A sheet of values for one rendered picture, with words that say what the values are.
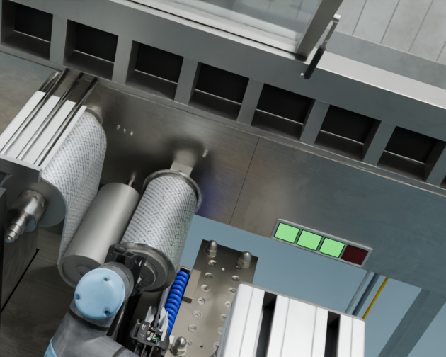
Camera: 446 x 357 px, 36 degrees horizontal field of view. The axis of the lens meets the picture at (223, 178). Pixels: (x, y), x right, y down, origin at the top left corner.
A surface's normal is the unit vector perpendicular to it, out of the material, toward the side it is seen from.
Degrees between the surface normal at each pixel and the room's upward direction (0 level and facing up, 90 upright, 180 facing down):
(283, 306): 0
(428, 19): 90
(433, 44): 90
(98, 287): 51
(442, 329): 0
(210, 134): 90
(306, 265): 0
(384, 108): 90
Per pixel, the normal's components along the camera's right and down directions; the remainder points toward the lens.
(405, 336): -0.21, 0.60
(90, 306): -0.01, 0.00
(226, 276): 0.23, -0.73
